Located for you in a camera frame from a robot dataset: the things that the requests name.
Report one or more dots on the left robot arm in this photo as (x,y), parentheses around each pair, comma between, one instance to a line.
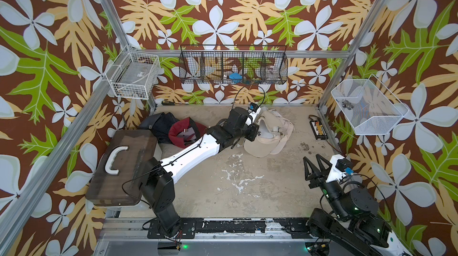
(157,183)

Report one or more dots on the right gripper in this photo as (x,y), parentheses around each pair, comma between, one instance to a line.
(319,178)

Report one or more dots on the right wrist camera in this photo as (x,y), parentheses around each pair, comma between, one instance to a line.
(340,168)

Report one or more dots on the black baseball cap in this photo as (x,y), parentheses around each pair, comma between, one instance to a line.
(160,125)

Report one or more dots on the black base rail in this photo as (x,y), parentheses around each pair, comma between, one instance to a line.
(188,228)

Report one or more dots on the blue object in basket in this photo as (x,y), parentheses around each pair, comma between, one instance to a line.
(235,77)

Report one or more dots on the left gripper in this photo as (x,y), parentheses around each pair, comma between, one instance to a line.
(252,129)

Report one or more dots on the white mesh basket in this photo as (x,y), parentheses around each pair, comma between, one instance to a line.
(376,109)

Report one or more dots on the white wire basket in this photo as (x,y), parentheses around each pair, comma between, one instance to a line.
(132,75)

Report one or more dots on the small dark object in basket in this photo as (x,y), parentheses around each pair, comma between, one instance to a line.
(347,105)

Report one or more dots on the brown lidded storage box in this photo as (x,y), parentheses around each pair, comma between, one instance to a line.
(119,174)

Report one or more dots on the maroon baseball cap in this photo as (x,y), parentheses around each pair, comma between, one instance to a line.
(185,132)

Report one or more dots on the black orange device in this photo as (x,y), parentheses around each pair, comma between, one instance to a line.
(317,127)

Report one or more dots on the black wire basket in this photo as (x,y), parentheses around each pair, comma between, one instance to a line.
(257,64)

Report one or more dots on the beige baseball cap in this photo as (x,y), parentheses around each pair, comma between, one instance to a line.
(273,134)

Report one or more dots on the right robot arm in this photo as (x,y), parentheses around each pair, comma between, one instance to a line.
(353,222)

